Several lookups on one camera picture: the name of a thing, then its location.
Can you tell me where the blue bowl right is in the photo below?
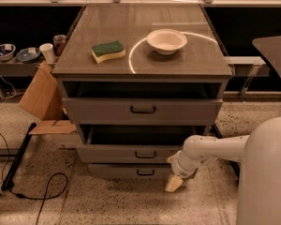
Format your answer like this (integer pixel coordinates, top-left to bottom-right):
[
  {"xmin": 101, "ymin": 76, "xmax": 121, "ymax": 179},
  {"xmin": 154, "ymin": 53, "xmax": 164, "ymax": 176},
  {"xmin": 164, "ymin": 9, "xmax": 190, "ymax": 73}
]
[{"xmin": 16, "ymin": 47, "xmax": 40, "ymax": 64}]

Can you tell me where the blue bowl left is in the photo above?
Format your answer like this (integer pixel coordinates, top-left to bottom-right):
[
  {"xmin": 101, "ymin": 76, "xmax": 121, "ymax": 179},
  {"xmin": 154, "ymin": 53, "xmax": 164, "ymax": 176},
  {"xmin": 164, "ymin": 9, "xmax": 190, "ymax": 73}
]
[{"xmin": 0, "ymin": 43, "xmax": 16, "ymax": 61}]

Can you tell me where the grey top drawer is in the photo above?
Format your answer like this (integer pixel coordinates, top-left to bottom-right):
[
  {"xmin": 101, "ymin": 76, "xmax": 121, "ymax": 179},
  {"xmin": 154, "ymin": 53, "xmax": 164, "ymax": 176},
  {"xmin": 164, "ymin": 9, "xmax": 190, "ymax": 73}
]
[{"xmin": 63, "ymin": 97, "xmax": 222, "ymax": 126}]

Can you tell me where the blue bowl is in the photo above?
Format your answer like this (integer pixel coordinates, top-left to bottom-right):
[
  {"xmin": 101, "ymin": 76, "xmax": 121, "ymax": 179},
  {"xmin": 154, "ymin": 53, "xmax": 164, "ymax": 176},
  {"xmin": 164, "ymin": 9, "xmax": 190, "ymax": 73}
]
[
  {"xmin": 0, "ymin": 43, "xmax": 16, "ymax": 61},
  {"xmin": 16, "ymin": 47, "xmax": 40, "ymax": 64}
]

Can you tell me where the green yellow sponge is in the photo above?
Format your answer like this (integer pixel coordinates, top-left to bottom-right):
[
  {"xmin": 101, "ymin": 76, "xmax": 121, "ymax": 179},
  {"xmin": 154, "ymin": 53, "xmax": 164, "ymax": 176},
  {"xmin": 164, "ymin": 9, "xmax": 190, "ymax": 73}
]
[{"xmin": 91, "ymin": 40, "xmax": 126, "ymax": 64}]

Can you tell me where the black left stand leg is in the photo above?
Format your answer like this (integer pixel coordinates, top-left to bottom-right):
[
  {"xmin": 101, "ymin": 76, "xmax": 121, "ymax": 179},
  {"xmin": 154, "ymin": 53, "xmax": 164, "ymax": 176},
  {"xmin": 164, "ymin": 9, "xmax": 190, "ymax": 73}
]
[{"xmin": 1, "ymin": 123, "xmax": 37, "ymax": 191}]

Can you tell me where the white cable left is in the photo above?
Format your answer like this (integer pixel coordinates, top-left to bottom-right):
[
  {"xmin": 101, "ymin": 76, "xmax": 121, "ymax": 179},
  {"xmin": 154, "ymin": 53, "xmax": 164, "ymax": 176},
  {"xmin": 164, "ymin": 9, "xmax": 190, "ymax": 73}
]
[{"xmin": 0, "ymin": 58, "xmax": 18, "ymax": 101}]

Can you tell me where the grey bottom drawer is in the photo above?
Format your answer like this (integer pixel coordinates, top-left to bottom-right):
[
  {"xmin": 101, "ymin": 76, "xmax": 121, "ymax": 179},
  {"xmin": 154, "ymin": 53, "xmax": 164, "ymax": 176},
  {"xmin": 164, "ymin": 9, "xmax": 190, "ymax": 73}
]
[{"xmin": 88, "ymin": 164, "xmax": 171, "ymax": 179}]

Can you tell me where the black right stand leg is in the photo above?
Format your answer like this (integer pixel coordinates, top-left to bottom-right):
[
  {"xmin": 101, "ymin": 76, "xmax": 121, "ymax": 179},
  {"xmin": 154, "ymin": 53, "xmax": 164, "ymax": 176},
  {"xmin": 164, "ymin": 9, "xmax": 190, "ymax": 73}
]
[{"xmin": 212, "ymin": 124, "xmax": 223, "ymax": 139}]

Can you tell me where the grey drawer cabinet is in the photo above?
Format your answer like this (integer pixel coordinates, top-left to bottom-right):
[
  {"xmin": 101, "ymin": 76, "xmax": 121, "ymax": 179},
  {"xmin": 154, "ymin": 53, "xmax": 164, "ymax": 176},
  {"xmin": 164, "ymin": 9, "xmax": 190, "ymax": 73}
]
[{"xmin": 52, "ymin": 3, "xmax": 234, "ymax": 149}]

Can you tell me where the black stand leg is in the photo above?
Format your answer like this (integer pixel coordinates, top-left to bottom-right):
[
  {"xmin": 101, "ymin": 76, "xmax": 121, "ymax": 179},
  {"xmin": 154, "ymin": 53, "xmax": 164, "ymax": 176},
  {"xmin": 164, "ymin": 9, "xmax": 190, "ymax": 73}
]
[
  {"xmin": 212, "ymin": 124, "xmax": 223, "ymax": 139},
  {"xmin": 1, "ymin": 123, "xmax": 37, "ymax": 191}
]

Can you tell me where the dark side table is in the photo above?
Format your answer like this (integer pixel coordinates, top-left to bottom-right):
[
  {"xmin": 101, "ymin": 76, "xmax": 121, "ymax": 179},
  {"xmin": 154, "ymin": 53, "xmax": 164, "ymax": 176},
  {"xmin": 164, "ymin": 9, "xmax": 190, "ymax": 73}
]
[{"xmin": 252, "ymin": 36, "xmax": 281, "ymax": 81}]

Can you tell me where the white paper cup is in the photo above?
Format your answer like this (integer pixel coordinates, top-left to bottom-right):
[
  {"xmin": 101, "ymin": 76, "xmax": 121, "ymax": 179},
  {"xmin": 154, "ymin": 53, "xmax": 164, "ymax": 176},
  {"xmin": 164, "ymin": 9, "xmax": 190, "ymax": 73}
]
[{"xmin": 39, "ymin": 43, "xmax": 55, "ymax": 64}]

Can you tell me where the cardboard box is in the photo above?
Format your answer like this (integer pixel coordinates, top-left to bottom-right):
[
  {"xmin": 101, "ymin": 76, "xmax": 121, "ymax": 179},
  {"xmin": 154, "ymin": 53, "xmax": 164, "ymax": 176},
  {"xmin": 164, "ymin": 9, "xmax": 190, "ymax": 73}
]
[{"xmin": 19, "ymin": 62, "xmax": 76, "ymax": 135}]

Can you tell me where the white bowl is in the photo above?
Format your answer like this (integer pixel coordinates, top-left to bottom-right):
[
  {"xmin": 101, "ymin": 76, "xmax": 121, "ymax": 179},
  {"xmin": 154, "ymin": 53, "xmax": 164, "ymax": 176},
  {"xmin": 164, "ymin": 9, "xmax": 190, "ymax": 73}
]
[{"xmin": 147, "ymin": 29, "xmax": 187, "ymax": 55}]

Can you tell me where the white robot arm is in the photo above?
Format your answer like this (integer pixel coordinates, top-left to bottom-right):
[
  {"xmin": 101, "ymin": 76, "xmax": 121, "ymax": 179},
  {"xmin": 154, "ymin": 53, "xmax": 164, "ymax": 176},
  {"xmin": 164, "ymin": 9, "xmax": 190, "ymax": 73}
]
[{"xmin": 166, "ymin": 117, "xmax": 281, "ymax": 225}]

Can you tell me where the grey drawer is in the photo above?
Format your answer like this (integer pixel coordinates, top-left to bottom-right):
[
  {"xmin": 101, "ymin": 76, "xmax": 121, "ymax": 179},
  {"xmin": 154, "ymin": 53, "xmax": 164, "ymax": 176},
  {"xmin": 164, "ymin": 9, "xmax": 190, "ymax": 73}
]
[
  {"xmin": 77, "ymin": 126, "xmax": 209, "ymax": 164},
  {"xmin": 63, "ymin": 97, "xmax": 222, "ymax": 126},
  {"xmin": 88, "ymin": 164, "xmax": 171, "ymax": 179}
]

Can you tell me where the brown glass jar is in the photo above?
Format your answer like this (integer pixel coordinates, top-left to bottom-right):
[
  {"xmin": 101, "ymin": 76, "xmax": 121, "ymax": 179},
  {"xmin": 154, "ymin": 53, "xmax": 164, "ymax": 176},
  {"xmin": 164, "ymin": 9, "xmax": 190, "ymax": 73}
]
[{"xmin": 53, "ymin": 35, "xmax": 67, "ymax": 55}]

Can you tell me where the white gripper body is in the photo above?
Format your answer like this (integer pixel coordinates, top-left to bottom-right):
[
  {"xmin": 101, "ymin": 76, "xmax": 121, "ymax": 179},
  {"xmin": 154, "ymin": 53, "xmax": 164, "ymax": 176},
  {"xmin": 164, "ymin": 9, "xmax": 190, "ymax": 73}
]
[{"xmin": 171, "ymin": 150, "xmax": 200, "ymax": 179}]

